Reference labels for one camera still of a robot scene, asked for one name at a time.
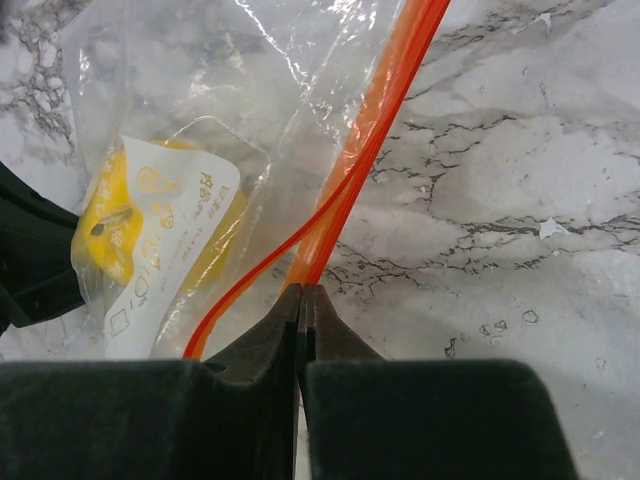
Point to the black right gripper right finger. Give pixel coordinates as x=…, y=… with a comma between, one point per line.
x=371, y=418

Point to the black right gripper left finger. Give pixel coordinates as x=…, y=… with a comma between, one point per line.
x=233, y=416

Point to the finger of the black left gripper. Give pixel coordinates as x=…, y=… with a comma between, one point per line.
x=38, y=282

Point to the orange zip clear bag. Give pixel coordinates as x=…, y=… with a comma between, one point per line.
x=299, y=95

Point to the fake yellow lemon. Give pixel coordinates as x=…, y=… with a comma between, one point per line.
x=162, y=213

